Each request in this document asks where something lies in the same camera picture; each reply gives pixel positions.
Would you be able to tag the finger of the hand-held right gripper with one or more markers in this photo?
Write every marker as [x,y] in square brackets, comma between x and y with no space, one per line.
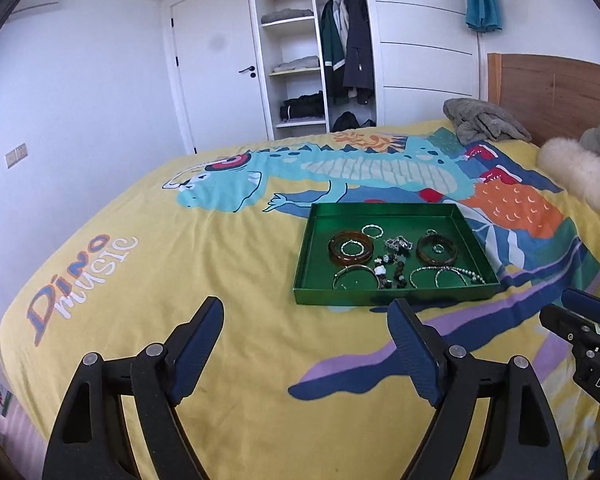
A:
[590,306]
[565,322]

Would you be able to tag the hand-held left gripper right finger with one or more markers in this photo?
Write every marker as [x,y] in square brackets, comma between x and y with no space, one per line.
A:
[415,355]

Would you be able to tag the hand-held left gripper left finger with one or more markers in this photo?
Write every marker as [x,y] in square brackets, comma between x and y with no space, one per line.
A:
[195,355]

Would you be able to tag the olive translucent bangle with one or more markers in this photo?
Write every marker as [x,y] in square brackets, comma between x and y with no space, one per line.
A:
[422,255]

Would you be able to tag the silver bangle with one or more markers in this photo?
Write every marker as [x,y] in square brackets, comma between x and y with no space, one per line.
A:
[345,271]

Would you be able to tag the amber brown bangle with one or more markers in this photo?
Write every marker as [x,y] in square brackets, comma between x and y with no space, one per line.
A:
[336,256]

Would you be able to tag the green metal tray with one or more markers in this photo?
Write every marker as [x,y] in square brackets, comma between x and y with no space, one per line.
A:
[320,262]

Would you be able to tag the dinosaur printed blanket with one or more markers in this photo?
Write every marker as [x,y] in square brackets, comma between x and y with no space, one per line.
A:
[180,240]

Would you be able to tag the white fluffy cushion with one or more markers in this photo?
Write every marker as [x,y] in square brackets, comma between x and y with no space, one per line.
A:
[575,165]

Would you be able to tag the grey plush blanket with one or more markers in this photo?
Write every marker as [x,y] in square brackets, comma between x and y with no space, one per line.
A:
[480,120]

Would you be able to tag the wooden headboard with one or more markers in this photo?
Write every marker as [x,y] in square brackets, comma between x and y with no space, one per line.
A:
[555,90]

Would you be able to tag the black clothes heap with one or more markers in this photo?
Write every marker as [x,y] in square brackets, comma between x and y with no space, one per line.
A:
[352,122]

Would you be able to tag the white door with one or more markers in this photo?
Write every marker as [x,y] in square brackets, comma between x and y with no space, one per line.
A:
[210,85]

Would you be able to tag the folded black clothes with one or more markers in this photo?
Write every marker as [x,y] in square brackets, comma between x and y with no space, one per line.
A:
[302,106]

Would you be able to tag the folded light clothes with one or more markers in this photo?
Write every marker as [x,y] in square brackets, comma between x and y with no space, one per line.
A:
[297,64]

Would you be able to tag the dark hanging jacket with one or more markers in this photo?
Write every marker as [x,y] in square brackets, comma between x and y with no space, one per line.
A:
[358,45]

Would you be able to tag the green hanging jacket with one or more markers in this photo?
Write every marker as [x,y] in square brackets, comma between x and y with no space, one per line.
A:
[332,45]

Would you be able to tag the white wardrobe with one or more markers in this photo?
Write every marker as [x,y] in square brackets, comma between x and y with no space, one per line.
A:
[420,30]

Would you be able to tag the folded grey clothes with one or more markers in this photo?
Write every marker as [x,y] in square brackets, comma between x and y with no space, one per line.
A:
[287,15]

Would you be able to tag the wall switch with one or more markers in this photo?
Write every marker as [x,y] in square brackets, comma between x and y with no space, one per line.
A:
[16,155]

